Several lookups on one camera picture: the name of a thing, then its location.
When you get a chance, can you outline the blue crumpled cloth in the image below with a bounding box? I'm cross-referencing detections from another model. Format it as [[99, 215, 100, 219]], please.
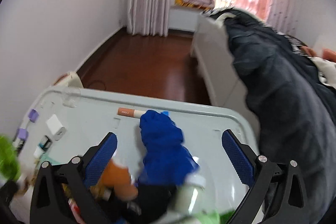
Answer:
[[138, 110, 199, 186]]

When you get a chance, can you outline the white charger plug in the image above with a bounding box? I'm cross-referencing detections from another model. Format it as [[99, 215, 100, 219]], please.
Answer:
[[46, 114, 67, 141]]

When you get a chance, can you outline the orange and cream tube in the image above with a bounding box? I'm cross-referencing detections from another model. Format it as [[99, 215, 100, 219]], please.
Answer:
[[117, 107, 146, 119]]

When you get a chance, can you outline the small black white bottle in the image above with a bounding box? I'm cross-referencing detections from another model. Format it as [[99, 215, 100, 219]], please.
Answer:
[[33, 135, 52, 159]]

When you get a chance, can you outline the orange plush toy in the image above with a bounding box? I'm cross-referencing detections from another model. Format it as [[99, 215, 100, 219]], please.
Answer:
[[89, 159, 138, 201]]

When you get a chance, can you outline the dark grey fleece blanket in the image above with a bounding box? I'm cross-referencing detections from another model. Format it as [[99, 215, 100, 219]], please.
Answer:
[[205, 8, 335, 223]]

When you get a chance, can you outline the white bed frame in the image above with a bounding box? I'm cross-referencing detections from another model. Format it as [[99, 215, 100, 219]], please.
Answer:
[[191, 14, 260, 135]]

